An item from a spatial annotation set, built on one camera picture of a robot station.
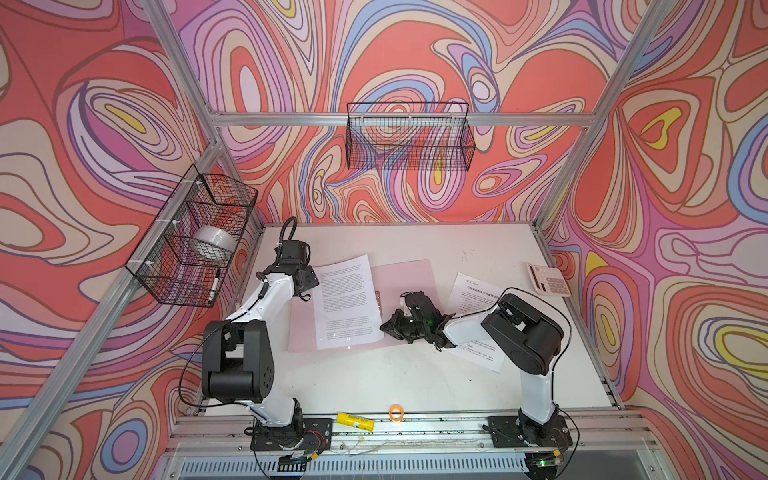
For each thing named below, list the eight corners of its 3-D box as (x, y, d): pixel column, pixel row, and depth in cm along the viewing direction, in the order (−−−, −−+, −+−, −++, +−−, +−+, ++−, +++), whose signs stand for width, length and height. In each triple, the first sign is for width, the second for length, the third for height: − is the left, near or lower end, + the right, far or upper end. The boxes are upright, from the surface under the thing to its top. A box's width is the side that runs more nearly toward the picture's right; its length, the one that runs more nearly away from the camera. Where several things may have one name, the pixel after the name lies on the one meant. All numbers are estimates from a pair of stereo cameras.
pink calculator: (537, 296, 100) (541, 291, 98) (527, 267, 108) (530, 262, 106) (566, 296, 100) (570, 291, 98) (553, 267, 108) (557, 262, 106)
